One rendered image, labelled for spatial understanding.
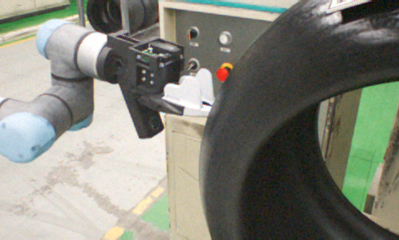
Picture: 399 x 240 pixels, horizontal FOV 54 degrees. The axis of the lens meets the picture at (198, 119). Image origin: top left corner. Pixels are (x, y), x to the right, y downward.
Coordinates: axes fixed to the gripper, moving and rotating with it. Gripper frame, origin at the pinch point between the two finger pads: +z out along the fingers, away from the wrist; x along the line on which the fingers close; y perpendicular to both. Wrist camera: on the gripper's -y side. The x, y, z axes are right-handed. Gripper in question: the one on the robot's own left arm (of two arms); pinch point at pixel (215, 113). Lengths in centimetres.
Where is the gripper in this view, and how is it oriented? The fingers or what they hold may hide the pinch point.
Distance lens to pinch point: 57.6
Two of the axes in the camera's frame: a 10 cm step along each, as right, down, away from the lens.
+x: 5.4, -3.8, 7.5
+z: 8.4, 3.5, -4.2
